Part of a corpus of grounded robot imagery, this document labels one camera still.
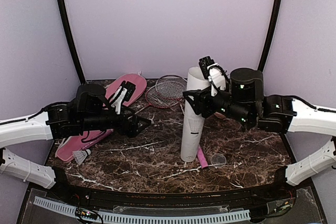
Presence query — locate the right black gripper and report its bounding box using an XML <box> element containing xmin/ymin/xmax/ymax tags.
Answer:
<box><xmin>184</xmin><ymin>81</ymin><xmax>254</xmax><ymax>125</ymax></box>

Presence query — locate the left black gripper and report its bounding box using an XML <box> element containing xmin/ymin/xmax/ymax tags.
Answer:
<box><xmin>80</xmin><ymin>103</ymin><xmax>151</xmax><ymax>137</ymax></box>

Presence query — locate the white shuttlecock tube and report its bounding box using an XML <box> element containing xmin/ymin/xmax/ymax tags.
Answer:
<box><xmin>181</xmin><ymin>63</ymin><xmax>226</xmax><ymax>163</ymax></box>

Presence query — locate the clear plastic tube lid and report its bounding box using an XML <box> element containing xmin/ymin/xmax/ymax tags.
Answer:
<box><xmin>211</xmin><ymin>153</ymin><xmax>227</xmax><ymax>168</ymax></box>

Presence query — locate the white shuttlecock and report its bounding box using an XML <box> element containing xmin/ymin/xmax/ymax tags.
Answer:
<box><xmin>72</xmin><ymin>149</ymin><xmax>91</xmax><ymax>165</ymax></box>

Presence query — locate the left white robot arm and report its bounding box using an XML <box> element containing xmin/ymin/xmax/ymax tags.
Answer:
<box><xmin>1</xmin><ymin>81</ymin><xmax>151</xmax><ymax>201</ymax></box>

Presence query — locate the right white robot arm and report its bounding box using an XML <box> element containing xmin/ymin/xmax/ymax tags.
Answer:
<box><xmin>183</xmin><ymin>65</ymin><xmax>335</xmax><ymax>200</ymax></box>

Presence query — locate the red patterned bowl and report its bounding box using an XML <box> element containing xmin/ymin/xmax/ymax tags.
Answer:
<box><xmin>214</xmin><ymin>112</ymin><xmax>227</xmax><ymax>119</ymax></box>

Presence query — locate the red racket underneath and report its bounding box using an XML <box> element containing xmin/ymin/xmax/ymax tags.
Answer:
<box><xmin>136</xmin><ymin>87</ymin><xmax>185</xmax><ymax>114</ymax></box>

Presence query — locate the pink racket cover bag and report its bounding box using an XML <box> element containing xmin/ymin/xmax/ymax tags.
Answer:
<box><xmin>55</xmin><ymin>73</ymin><xmax>147</xmax><ymax>163</ymax></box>

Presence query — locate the small circuit board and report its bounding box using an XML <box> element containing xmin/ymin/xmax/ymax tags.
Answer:
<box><xmin>75</xmin><ymin>207</ymin><xmax>99</xmax><ymax>221</ymax></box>

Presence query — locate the red racket with visible handle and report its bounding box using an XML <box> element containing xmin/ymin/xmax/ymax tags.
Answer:
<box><xmin>155</xmin><ymin>75</ymin><xmax>204</xmax><ymax>163</ymax></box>

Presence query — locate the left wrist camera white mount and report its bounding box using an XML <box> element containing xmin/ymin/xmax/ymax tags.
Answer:
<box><xmin>103</xmin><ymin>81</ymin><xmax>135</xmax><ymax>114</ymax></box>

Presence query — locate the black front table rail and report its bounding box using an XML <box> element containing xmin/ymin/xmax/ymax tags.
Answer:
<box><xmin>31</xmin><ymin>175</ymin><xmax>297</xmax><ymax>210</ymax></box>

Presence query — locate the white slotted cable duct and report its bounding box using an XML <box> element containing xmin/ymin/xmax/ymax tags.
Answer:
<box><xmin>33</xmin><ymin>196</ymin><xmax>251</xmax><ymax>223</ymax></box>

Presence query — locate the right black frame post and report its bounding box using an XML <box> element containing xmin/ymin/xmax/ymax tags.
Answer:
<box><xmin>257</xmin><ymin>0</ymin><xmax>282</xmax><ymax>73</ymax></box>

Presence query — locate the black frame post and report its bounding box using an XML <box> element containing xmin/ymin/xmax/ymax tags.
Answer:
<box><xmin>57</xmin><ymin>0</ymin><xmax>86</xmax><ymax>84</ymax></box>
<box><xmin>257</xmin><ymin>0</ymin><xmax>282</xmax><ymax>73</ymax></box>

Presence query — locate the left black frame post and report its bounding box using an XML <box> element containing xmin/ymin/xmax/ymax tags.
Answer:
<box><xmin>57</xmin><ymin>0</ymin><xmax>86</xmax><ymax>84</ymax></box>

